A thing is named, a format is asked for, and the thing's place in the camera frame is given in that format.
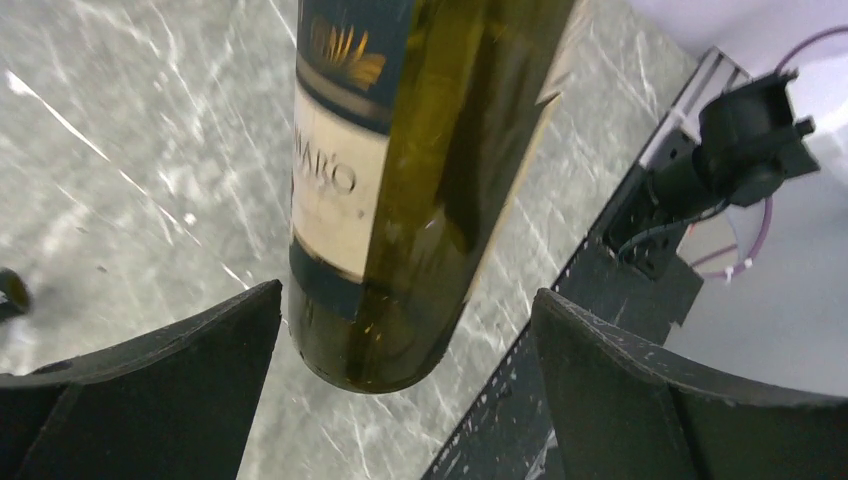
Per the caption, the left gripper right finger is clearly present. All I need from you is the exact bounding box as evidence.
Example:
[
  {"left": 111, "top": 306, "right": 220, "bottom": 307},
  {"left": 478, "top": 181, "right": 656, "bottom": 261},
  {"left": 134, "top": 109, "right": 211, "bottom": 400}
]
[{"left": 531, "top": 289, "right": 847, "bottom": 479}]

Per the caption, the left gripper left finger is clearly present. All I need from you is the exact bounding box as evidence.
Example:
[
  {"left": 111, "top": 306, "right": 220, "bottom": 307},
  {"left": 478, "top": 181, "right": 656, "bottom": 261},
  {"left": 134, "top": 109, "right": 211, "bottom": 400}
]
[{"left": 1, "top": 280, "right": 282, "bottom": 479}]

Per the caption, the dark green wine bottle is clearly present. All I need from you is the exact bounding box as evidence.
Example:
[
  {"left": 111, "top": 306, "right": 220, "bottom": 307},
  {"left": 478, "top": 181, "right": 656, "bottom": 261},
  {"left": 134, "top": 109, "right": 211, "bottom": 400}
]
[{"left": 1, "top": 268, "right": 32, "bottom": 322}]

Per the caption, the wine bottle with cream label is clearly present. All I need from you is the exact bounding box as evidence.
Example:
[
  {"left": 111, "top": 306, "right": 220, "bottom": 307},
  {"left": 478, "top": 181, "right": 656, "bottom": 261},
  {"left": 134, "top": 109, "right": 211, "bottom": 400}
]
[{"left": 288, "top": 0, "right": 588, "bottom": 394}]

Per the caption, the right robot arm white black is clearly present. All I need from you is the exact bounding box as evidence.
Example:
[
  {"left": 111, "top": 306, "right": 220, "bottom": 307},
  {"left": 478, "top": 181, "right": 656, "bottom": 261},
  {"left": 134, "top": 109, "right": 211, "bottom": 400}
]
[{"left": 647, "top": 70, "right": 820, "bottom": 220}]

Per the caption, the purple cable under right base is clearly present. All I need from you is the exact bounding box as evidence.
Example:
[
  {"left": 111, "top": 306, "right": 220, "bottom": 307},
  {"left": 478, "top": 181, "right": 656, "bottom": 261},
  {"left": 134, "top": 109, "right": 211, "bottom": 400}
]
[{"left": 688, "top": 25, "right": 848, "bottom": 283}]

